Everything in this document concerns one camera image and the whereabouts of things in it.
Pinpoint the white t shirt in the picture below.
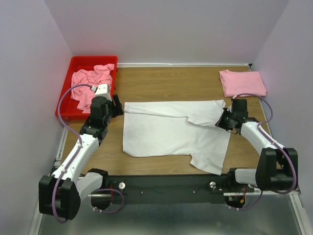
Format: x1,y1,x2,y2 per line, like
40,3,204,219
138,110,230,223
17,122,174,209
123,99,230,175

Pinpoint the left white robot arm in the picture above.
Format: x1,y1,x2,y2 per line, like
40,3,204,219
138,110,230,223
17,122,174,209
39,94,124,223

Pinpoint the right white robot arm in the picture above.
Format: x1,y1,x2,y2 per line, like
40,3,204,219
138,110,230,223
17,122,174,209
216,95,298,194

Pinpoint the red plastic bin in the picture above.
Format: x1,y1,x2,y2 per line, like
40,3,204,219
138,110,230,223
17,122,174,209
60,55,118,120

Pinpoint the crumpled pink t shirt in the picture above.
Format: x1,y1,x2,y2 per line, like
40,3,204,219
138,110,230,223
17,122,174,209
71,64,115,114

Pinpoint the folded pink t shirt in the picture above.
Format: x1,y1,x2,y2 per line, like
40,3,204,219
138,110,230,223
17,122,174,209
219,70,267,97

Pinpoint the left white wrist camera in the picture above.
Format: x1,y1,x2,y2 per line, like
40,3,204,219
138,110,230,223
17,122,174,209
95,84,112,101

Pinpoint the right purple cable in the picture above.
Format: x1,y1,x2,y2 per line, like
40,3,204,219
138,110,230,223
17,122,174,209
228,94,299,211

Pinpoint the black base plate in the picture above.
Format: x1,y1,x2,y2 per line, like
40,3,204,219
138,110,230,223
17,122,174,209
91,174,254,210

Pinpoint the aluminium frame rail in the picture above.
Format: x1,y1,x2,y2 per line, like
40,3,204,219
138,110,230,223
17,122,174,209
28,124,306,235

